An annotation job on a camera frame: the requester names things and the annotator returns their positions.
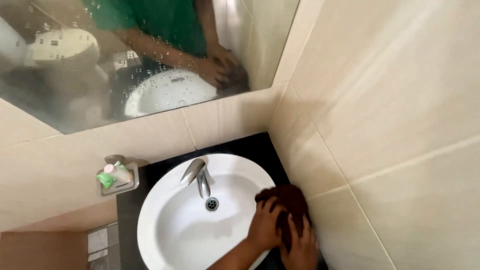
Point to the person's right hand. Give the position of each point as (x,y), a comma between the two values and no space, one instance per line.
(302,253)

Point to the person's right fingers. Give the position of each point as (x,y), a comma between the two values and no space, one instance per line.
(304,231)

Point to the chrome sink drain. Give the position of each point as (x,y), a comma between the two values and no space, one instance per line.
(212,204)

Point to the dark brown cleaning cloth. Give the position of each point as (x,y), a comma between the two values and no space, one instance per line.
(288,198)

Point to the chrome sink faucet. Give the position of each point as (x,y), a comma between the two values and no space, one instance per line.
(202,180)

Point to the steel wall soap dish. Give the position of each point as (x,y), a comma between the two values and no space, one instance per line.
(129,185)

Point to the person's left fingers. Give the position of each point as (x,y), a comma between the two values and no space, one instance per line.
(270,208)

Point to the black stone vanity counter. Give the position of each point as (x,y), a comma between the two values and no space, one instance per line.
(129,210)

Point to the wall mirror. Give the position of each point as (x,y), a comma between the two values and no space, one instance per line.
(56,86)

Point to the white round ceramic sink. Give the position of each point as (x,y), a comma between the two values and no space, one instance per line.
(180,232)

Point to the person's left hand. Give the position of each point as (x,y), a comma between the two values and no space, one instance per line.
(262,230)

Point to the green sachet packet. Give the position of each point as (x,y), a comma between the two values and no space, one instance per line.
(105,180)

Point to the brown wooden panel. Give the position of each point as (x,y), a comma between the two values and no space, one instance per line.
(41,251)

